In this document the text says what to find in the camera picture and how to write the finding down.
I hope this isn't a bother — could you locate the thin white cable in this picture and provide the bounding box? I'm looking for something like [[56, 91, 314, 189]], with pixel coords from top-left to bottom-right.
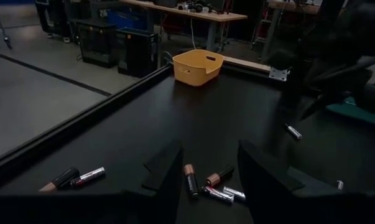
[[189, 18, 198, 51]]

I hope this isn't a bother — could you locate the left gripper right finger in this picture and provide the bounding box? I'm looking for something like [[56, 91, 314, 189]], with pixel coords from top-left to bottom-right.
[[236, 139, 305, 224]]

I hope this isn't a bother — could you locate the teal plastic bin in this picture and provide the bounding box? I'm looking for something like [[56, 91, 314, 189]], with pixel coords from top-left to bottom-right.
[[325, 95, 375, 128]]

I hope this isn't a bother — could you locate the wooden workbench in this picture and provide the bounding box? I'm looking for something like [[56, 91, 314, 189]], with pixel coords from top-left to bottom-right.
[[118, 0, 248, 52]]

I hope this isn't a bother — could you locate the black tripod stand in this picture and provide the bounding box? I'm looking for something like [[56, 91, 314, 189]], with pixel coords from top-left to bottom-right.
[[0, 2, 12, 49]]

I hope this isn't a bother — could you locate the yellow plastic bin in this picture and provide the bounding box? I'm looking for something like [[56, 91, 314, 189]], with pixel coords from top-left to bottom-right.
[[172, 49, 225, 87]]

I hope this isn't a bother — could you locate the metal corner bracket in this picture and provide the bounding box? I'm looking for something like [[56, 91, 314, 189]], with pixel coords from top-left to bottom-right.
[[269, 67, 290, 82]]

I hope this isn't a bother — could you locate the blue storage crate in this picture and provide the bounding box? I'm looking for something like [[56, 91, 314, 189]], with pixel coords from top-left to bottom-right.
[[107, 9, 148, 30]]

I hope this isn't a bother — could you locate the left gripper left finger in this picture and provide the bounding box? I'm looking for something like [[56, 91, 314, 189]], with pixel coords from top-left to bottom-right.
[[142, 139, 185, 224]]

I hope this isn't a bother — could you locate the black computer tower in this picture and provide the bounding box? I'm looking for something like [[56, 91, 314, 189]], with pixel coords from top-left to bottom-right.
[[116, 27, 159, 78], [71, 18, 119, 68]]

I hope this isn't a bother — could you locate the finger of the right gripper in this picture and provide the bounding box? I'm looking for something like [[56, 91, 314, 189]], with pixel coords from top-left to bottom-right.
[[300, 70, 374, 121]]

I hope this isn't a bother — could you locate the black copper AA battery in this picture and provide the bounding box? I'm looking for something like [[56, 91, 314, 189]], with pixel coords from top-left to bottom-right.
[[205, 166, 236, 188], [39, 167, 80, 193], [183, 164, 200, 198]]

